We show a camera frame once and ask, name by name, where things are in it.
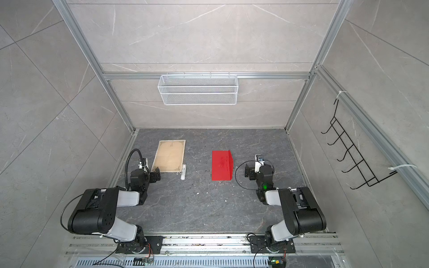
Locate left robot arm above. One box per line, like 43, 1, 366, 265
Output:
68, 168, 163, 256

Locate white wire mesh basket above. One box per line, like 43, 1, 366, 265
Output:
158, 74, 239, 106

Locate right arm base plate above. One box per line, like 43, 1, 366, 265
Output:
246, 233, 296, 253

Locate black wire hook rack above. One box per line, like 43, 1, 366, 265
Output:
321, 99, 398, 190

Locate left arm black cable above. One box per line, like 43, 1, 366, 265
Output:
124, 148, 145, 191

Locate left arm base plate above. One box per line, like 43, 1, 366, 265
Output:
115, 236, 164, 255

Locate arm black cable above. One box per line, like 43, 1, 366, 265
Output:
234, 160, 259, 191
124, 148, 145, 191

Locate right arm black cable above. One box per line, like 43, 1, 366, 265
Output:
234, 160, 259, 191

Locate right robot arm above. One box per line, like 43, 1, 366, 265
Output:
244, 164, 327, 252

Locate beige letter paper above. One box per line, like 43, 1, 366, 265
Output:
151, 140, 185, 173

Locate grey slotted cable duct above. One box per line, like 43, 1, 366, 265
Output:
73, 256, 271, 268

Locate red envelope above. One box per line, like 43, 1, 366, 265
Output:
212, 150, 234, 181

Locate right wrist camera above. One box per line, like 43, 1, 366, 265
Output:
254, 154, 264, 173

